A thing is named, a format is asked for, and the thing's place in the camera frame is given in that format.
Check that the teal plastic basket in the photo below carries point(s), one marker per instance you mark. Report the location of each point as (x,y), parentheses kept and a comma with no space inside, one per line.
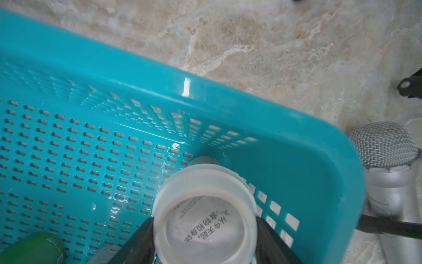
(89,133)

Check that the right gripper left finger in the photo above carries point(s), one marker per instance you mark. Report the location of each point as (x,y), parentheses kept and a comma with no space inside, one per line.
(139,249)

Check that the yogurt cup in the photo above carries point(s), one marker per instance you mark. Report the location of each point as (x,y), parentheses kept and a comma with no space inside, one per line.
(104,255)
(205,214)
(37,248)

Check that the black perforated music stand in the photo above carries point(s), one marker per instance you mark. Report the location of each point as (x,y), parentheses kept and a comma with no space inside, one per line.
(392,226)

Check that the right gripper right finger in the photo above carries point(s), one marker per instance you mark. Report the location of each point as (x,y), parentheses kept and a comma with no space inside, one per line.
(271,249)

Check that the silver metal cylinder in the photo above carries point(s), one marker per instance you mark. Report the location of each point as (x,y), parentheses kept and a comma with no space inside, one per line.
(389,171)

